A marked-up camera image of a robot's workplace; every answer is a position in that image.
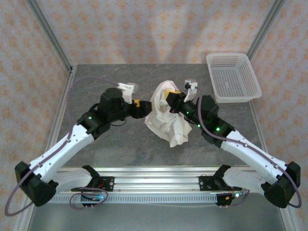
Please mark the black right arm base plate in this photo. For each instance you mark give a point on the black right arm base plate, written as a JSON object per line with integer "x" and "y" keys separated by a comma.
{"x": 204, "y": 184}

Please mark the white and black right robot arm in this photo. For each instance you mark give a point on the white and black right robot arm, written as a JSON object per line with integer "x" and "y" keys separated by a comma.
{"x": 252, "y": 154}

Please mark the aluminium frame post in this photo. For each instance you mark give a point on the aluminium frame post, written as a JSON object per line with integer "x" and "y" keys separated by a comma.
{"x": 264, "y": 29}
{"x": 48, "y": 33}

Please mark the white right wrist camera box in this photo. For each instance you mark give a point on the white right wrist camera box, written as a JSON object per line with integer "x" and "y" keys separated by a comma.
{"x": 190, "y": 87}

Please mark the aluminium mounting rails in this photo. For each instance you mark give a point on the aluminium mounting rails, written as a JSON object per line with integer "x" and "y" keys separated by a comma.
{"x": 156, "y": 180}

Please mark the white t-shirt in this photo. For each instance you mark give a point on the white t-shirt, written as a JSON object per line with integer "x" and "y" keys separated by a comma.
{"x": 166, "y": 125}

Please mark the aluminium frame leg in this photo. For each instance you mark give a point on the aluminium frame leg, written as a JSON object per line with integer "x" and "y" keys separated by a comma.
{"x": 22, "y": 221}
{"x": 290, "y": 221}

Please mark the white perforated plastic basket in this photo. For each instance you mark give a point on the white perforated plastic basket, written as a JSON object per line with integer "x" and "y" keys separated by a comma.
{"x": 233, "y": 79}

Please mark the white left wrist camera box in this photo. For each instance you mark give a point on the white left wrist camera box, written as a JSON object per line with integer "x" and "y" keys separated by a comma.
{"x": 126, "y": 90}

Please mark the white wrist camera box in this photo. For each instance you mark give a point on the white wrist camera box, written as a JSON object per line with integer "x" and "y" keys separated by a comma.
{"x": 126, "y": 90}
{"x": 190, "y": 87}

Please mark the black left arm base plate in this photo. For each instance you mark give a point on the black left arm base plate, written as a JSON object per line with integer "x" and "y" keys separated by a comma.
{"x": 108, "y": 184}

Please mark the small controller circuit board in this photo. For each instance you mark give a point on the small controller circuit board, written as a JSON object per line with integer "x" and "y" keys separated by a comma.
{"x": 237, "y": 195}
{"x": 93, "y": 197}

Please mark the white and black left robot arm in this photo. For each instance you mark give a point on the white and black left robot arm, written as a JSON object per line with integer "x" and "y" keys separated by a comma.
{"x": 60, "y": 149}

